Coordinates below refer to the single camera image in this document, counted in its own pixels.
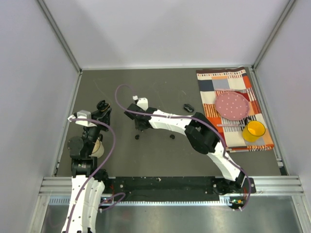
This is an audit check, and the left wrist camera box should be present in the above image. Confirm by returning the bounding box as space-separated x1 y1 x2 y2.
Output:
68 110 96 128

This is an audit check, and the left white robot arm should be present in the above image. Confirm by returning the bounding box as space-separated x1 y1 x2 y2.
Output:
62 104 112 233

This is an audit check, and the cream mug black handle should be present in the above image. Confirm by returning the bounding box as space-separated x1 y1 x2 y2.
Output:
90 134 104 158

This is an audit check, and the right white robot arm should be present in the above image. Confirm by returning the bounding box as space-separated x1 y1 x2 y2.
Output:
124 103 252 193

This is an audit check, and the pink dotted plate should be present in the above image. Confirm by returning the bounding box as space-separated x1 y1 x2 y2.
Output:
214 91 250 121

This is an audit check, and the aluminium frame rail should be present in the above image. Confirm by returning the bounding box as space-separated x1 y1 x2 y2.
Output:
31 176 306 233

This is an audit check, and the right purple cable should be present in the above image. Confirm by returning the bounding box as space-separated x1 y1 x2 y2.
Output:
115 84 253 211

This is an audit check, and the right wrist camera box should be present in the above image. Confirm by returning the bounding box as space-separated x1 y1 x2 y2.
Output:
132 96 149 113

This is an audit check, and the yellow translucent cup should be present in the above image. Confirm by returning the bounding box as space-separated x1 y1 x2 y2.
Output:
242 120 266 142

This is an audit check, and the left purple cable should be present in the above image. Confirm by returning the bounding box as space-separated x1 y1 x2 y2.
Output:
64 118 126 233

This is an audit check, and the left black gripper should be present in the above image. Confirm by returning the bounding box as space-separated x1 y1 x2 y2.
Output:
82 106 111 155

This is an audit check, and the purple cable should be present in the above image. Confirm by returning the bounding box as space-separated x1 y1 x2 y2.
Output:
64 118 126 233
115 84 253 211

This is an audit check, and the glossy black charging case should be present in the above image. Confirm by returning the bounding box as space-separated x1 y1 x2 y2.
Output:
96 100 110 112

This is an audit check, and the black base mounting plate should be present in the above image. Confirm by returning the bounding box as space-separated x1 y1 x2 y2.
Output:
104 176 256 202

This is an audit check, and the orange patterned cloth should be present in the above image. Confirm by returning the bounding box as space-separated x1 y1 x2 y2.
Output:
196 67 274 152

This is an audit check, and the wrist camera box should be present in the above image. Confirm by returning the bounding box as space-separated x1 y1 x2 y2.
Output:
132 96 149 113
68 110 96 128

